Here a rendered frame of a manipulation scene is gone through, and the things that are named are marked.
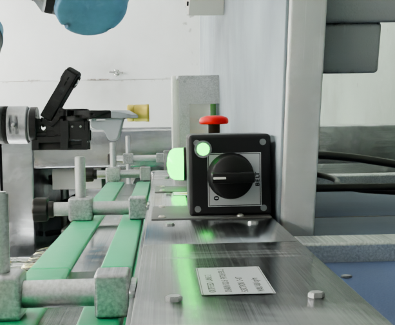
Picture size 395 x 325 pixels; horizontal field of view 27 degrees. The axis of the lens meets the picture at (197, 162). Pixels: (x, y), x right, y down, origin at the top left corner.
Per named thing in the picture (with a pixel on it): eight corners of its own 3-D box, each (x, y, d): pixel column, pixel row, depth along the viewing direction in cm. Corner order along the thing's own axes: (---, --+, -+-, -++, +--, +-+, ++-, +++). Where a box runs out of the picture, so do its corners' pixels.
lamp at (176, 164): (188, 178, 112) (167, 179, 112) (187, 146, 112) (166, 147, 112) (189, 181, 108) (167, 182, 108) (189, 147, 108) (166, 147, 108)
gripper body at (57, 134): (93, 149, 165) (34, 149, 165) (93, 106, 165) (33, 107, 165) (91, 149, 158) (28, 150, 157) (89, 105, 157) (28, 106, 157)
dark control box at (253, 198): (265, 206, 87) (187, 208, 86) (265, 131, 86) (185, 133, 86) (276, 215, 78) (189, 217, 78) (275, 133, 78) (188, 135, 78)
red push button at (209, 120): (198, 140, 112) (198, 115, 112) (227, 139, 112) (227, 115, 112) (200, 140, 108) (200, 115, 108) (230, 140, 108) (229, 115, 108)
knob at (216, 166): (253, 198, 78) (258, 201, 75) (207, 199, 78) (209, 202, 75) (252, 151, 78) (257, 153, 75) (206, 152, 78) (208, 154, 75)
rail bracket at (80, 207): (150, 216, 95) (35, 219, 95) (149, 154, 95) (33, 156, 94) (149, 220, 91) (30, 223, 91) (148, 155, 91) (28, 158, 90)
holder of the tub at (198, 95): (215, 207, 174) (179, 208, 174) (213, 79, 172) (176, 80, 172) (221, 216, 157) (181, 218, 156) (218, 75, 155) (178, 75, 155)
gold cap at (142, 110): (149, 104, 164) (127, 104, 163) (149, 103, 160) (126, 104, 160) (149, 122, 164) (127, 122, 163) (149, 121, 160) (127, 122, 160)
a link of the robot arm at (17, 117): (12, 106, 164) (4, 105, 156) (35, 106, 164) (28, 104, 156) (13, 143, 165) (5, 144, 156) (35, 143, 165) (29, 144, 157)
